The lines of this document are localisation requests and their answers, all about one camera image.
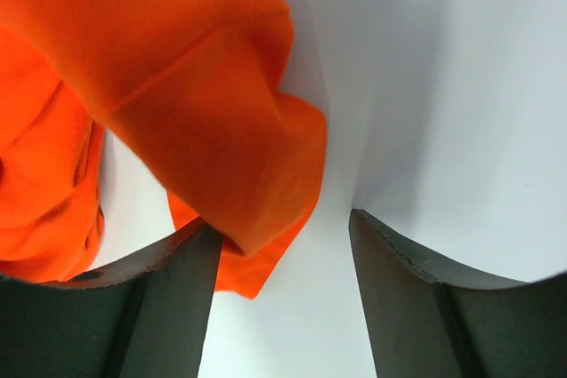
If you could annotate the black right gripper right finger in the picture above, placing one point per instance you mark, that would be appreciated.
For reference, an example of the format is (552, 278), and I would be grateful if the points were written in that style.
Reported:
(430, 316)

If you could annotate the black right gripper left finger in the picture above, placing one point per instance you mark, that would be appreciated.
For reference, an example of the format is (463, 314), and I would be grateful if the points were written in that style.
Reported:
(144, 315)

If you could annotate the orange t shirt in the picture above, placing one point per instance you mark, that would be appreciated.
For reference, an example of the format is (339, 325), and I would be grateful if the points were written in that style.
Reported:
(192, 87)

